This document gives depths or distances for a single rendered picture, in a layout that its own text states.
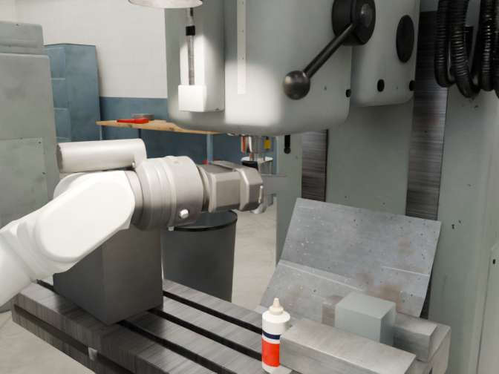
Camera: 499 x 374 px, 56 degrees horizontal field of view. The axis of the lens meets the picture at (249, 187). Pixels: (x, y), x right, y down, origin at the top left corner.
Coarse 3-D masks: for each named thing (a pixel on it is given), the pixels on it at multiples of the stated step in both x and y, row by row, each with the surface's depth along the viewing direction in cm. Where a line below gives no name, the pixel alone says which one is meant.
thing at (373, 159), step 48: (432, 0) 82; (432, 48) 83; (432, 96) 85; (480, 96) 80; (336, 144) 99; (384, 144) 92; (432, 144) 86; (480, 144) 81; (288, 192) 108; (336, 192) 101; (384, 192) 94; (432, 192) 88; (480, 192) 83; (480, 240) 85; (432, 288) 91; (480, 288) 90; (480, 336) 97
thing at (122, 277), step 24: (120, 240) 80; (144, 240) 84; (96, 264) 80; (120, 264) 81; (144, 264) 84; (72, 288) 89; (96, 288) 82; (120, 288) 82; (144, 288) 85; (96, 312) 83; (120, 312) 82
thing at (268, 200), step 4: (256, 168) 64; (260, 168) 64; (264, 168) 64; (268, 168) 64; (272, 168) 65; (260, 172) 64; (264, 172) 64; (268, 172) 64; (272, 172) 65; (264, 196) 65; (268, 196) 65; (272, 196) 66; (264, 200) 65; (268, 200) 65; (272, 200) 66; (264, 204) 65; (268, 204) 65; (272, 204) 66
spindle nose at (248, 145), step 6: (246, 138) 63; (252, 138) 63; (258, 138) 63; (264, 138) 63; (270, 138) 63; (246, 144) 63; (252, 144) 63; (258, 144) 63; (264, 144) 63; (270, 144) 64; (246, 150) 64; (252, 150) 63; (258, 150) 63; (264, 150) 63; (270, 150) 64
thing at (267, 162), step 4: (244, 160) 64; (248, 160) 64; (252, 160) 64; (256, 160) 64; (260, 160) 64; (264, 160) 64; (268, 160) 64; (272, 160) 65; (244, 164) 64; (248, 164) 64; (252, 164) 64; (256, 164) 63; (260, 164) 63; (264, 164) 64; (268, 164) 64; (272, 164) 65
